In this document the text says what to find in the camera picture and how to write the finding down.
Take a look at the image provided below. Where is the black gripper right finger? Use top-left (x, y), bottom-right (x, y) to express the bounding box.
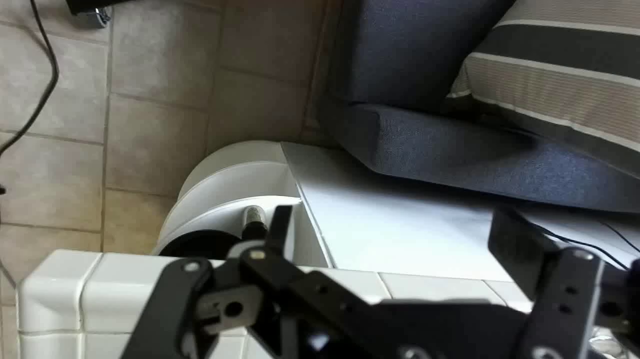
top-left (519, 245), bottom-right (640, 359)

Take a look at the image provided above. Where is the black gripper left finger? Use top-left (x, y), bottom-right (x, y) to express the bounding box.
top-left (118, 203), bottom-right (403, 359)

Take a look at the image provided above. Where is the beige striped pillow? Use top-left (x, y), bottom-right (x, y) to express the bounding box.
top-left (446, 0), bottom-right (640, 179)

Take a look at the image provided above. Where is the dark blue sofa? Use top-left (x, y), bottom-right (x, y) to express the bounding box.
top-left (317, 0), bottom-right (640, 215)

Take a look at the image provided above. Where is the black floor cable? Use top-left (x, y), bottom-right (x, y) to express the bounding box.
top-left (0, 0), bottom-right (62, 159)

